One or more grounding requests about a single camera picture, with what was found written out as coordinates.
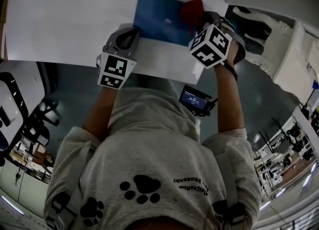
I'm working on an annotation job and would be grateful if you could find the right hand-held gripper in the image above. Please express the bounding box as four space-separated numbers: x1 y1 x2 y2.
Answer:
188 11 246 69

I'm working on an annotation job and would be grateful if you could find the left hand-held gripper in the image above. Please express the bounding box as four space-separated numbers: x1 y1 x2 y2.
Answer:
95 27 142 91

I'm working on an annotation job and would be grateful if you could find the red cloth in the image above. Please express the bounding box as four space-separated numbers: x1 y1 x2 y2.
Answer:
178 0 205 37

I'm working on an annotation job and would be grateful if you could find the blue mat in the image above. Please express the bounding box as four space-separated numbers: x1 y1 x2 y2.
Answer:
133 0 202 48

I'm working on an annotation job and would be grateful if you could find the person's right forearm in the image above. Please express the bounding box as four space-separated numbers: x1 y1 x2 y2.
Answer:
214 66 246 134

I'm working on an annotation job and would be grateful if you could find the person's left forearm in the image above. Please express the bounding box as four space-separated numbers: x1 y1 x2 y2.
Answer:
81 86 118 143

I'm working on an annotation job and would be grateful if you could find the person's right hand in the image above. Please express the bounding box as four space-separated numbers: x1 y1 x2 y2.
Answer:
225 40 238 67

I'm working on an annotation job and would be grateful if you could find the white desk with drawers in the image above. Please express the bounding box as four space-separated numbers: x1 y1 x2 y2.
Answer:
0 0 236 86

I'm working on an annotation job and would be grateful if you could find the black chest device with screen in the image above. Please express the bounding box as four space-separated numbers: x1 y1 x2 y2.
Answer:
178 84 219 117

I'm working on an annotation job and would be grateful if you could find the white ornate dressing table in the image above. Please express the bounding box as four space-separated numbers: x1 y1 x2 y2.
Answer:
233 4 319 100

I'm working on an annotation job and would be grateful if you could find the grey paw-print sweatshirt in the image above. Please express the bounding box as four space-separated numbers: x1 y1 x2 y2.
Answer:
43 79 263 230

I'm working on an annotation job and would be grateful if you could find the black chair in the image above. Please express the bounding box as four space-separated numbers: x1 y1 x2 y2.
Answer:
21 99 61 148

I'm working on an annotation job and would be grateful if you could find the wooden box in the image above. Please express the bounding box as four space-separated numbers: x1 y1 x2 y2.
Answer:
0 0 9 59

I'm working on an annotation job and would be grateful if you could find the white black-trimmed appliance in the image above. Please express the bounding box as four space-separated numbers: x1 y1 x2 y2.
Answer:
0 61 47 151

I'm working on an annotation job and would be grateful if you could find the cluttered white shelving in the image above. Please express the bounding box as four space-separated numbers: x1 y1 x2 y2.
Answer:
251 109 319 200

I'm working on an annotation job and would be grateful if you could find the dark beaded bracelet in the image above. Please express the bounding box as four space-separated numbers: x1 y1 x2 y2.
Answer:
222 60 239 82

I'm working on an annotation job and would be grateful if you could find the grey harness strap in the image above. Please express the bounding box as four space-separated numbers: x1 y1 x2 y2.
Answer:
44 144 92 230
215 153 246 226

